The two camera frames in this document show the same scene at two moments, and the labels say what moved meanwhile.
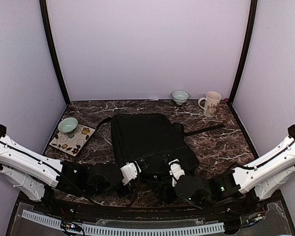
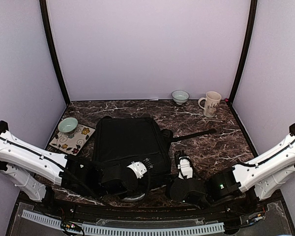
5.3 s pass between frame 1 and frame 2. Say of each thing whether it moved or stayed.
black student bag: moved
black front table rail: stayed
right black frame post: stayed
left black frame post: stayed
